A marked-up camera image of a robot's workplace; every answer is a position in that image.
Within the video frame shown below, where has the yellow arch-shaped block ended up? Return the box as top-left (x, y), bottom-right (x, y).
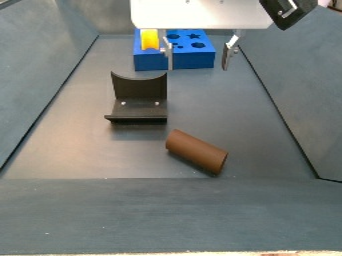
top-left (140, 29), bottom-right (158, 50)

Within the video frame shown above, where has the black curved holder stand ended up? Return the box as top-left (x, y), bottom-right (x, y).
top-left (104, 73), bottom-right (168, 123)

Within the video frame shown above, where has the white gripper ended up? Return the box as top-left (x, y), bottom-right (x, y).
top-left (129, 0), bottom-right (272, 70)

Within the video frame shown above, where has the brown cylinder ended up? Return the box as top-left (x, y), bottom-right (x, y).
top-left (165, 129), bottom-right (228, 175)

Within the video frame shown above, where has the blue shape sorter block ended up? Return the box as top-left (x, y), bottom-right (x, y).
top-left (132, 29), bottom-right (216, 71)

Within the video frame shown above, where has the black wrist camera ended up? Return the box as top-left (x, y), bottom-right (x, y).
top-left (259, 0), bottom-right (317, 30)

